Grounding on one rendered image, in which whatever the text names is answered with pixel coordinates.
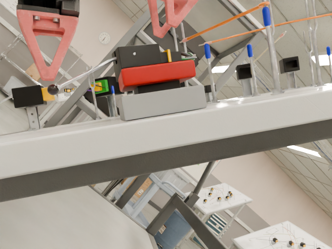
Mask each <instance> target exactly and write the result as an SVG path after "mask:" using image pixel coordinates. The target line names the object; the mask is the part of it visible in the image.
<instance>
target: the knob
mask: <svg viewBox="0 0 332 249"><path fill-rule="evenodd" d="M47 92H48V93H49V94H50V95H56V94H58V92H59V89H58V87H57V85H55V84H51V85H49V86H48V88H47Z"/></svg>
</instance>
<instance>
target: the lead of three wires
mask: <svg viewBox="0 0 332 249"><path fill-rule="evenodd" d="M181 55H182V56H189V57H186V58H182V60H189V59H191V60H195V58H197V57H196V55H195V54H192V53H190V52H188V53H185V52H181Z"/></svg>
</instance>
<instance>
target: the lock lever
mask: <svg viewBox="0 0 332 249"><path fill-rule="evenodd" d="M113 61H117V58H116V57H113V58H110V59H108V60H107V61H105V62H103V63H101V64H99V65H97V66H95V67H93V68H91V69H89V70H87V71H85V72H83V73H81V74H79V75H77V76H75V77H73V78H71V79H69V80H67V81H65V82H63V83H58V86H57V87H58V89H59V90H60V88H62V87H64V86H66V85H68V84H70V83H72V82H74V81H76V80H78V79H80V78H82V77H84V76H86V75H88V74H90V73H92V72H94V71H96V70H98V69H100V68H102V67H104V66H106V65H108V64H109V63H111V62H113Z"/></svg>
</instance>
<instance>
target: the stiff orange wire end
mask: <svg viewBox="0 0 332 249"><path fill-rule="evenodd" d="M269 4H270V2H269V1H265V2H262V3H260V4H259V5H258V6H256V7H253V8H251V9H249V10H247V11H245V12H243V13H240V14H238V15H236V16H234V17H232V18H229V19H227V20H225V21H223V22H221V23H218V24H216V25H214V26H212V27H210V28H208V29H205V30H203V31H201V32H199V33H197V34H194V35H192V36H190V37H188V38H185V39H183V40H182V41H180V42H179V43H182V42H187V41H188V40H190V39H192V38H195V37H197V36H199V35H201V34H204V33H206V32H208V31H210V30H213V29H215V28H217V27H219V26H222V25H224V24H226V23H228V22H231V21H233V20H235V19H237V18H240V17H242V16H244V15H246V14H249V13H251V12H253V11H255V10H258V9H260V8H262V7H264V5H266V6H268V5H269Z"/></svg>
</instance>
